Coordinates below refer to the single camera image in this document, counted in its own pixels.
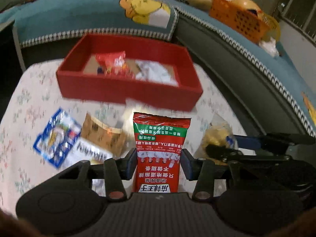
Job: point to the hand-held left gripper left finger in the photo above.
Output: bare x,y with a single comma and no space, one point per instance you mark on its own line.
128,164

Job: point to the orange plastic basket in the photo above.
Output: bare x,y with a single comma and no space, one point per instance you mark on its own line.
237,19

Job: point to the floral tablecloth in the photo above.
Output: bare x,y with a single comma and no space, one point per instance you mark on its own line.
29,84

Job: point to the yellow pomelo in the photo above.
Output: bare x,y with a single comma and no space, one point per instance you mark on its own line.
244,3

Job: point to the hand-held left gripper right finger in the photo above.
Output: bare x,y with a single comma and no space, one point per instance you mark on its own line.
185,165

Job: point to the red gummy candy packet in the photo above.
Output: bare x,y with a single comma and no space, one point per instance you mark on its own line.
111,60

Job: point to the red cardboard box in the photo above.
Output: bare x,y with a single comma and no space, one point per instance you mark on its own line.
123,88

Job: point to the wooden framed glass door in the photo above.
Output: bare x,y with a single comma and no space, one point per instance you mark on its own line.
296,5

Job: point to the brown snack packet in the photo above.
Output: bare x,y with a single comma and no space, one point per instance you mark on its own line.
103,135

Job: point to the crumpled white tissue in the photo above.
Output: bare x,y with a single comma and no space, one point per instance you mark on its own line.
267,45

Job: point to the white bun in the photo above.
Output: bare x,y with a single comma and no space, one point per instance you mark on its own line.
128,118

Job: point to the long white snack packet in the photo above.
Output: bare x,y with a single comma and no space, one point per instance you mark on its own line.
155,72

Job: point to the teal bear-print sofa cover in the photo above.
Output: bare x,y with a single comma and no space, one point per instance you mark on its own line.
288,74
74,12

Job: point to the red and green snack packet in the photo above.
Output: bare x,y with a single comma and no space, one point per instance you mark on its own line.
160,138

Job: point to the yellow waffle cookie packet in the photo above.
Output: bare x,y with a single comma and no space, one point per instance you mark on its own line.
216,135

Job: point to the green sofa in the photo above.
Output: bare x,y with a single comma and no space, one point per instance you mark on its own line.
222,61

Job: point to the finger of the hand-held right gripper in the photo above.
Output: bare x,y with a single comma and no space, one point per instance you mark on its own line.
244,140
246,156

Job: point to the purple foil snack packet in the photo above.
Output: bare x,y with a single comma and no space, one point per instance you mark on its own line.
100,70

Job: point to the white jujube snack packet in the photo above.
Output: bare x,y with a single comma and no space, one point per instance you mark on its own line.
86,150

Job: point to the blue and white candy packet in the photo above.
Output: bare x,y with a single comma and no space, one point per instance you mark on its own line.
56,138

